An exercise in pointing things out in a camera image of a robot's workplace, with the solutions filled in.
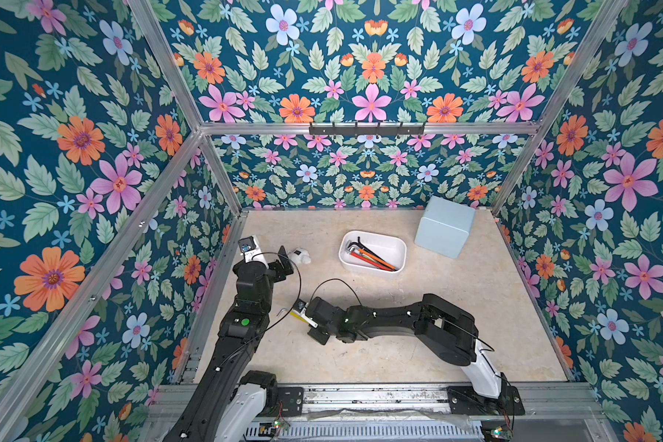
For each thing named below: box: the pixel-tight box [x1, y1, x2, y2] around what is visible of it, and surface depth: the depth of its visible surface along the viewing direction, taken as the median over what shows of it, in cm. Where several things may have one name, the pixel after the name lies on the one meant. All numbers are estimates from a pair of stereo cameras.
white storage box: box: [338, 229, 408, 277], surface depth 107 cm
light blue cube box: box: [414, 196, 477, 260], surface depth 98 cm
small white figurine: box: [287, 246, 312, 265], surface depth 103 cm
